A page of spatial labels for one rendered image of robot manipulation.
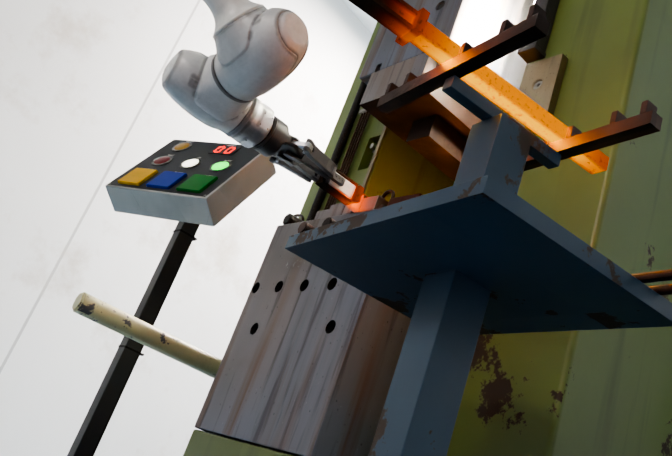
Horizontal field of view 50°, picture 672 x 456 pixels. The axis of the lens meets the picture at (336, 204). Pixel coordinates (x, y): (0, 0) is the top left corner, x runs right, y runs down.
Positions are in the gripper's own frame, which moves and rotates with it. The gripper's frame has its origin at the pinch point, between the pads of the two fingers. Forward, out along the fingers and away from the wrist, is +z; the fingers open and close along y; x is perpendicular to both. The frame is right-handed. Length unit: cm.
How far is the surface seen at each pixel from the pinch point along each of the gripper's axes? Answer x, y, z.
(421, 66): 32.5, 6.4, 5.2
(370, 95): 29.2, -9.1, 5.2
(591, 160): -3, 56, 4
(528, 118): -3, 54, -8
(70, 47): 110, -253, -26
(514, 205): -29, 71, -25
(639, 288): -29, 73, -6
